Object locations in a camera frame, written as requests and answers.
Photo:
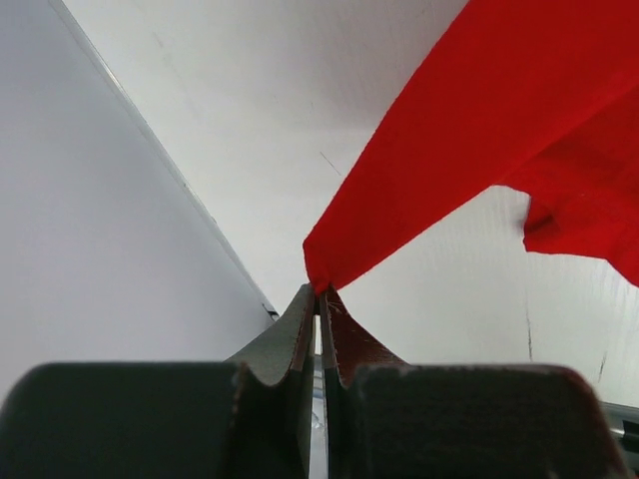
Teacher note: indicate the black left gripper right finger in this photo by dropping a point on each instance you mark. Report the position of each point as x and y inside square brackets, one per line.
[386, 418]

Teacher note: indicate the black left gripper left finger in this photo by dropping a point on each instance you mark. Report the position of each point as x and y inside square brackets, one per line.
[248, 416]

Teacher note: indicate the red t shirt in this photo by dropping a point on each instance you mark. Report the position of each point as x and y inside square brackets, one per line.
[539, 96]

